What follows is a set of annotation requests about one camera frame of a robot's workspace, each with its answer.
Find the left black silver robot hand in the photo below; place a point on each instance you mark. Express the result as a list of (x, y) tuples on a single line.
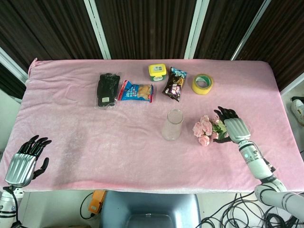
[(20, 167)]

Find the dark brown snack bag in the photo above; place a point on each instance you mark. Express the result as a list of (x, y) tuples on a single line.
[(174, 84)]

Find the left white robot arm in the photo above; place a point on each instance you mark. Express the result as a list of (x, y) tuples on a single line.
[(6, 204)]

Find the pink rose bouquet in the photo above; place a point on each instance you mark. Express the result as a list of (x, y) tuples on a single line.
[(203, 129)]

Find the yellow tape roll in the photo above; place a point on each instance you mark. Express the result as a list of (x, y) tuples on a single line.
[(202, 89)]

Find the blue snack bag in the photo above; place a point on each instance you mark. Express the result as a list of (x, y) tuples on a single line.
[(136, 92)]

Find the orange handheld controller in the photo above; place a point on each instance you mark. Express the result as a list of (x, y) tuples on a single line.
[(96, 200)]

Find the pink fleece table cloth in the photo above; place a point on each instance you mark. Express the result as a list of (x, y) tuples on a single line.
[(107, 142)]

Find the clear textured glass vase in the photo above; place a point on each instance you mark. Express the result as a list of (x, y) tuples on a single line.
[(171, 129)]

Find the grey blue plastic chair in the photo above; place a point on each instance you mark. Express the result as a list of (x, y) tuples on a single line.
[(147, 206)]

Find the black gloves in plastic bag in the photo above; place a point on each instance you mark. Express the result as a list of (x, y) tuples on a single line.
[(107, 90)]

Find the white sneaker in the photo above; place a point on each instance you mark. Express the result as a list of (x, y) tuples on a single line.
[(298, 108)]

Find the yellow lidded green container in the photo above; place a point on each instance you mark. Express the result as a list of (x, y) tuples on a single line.
[(156, 71)]

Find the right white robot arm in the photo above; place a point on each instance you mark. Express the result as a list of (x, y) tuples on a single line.
[(255, 165)]

